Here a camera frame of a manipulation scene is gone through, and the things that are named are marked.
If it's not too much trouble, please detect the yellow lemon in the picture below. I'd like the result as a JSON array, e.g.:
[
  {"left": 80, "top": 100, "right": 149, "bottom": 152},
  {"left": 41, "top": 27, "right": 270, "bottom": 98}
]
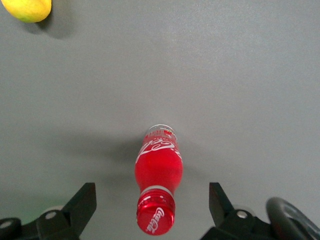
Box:
[{"left": 0, "top": 0, "right": 53, "bottom": 24}]

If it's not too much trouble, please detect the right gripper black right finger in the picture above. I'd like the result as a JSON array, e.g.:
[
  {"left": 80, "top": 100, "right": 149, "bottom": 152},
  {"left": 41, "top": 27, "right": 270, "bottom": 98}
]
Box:
[{"left": 199, "top": 182, "right": 275, "bottom": 240}]

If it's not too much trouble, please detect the red coke bottle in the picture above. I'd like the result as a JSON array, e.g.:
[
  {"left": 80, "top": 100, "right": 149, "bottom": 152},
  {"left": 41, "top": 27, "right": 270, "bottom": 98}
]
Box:
[{"left": 134, "top": 124, "right": 184, "bottom": 236}]

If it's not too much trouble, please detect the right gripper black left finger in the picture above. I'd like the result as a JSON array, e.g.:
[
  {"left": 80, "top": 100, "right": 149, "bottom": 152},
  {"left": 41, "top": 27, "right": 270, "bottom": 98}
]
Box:
[{"left": 34, "top": 182, "right": 98, "bottom": 240}]

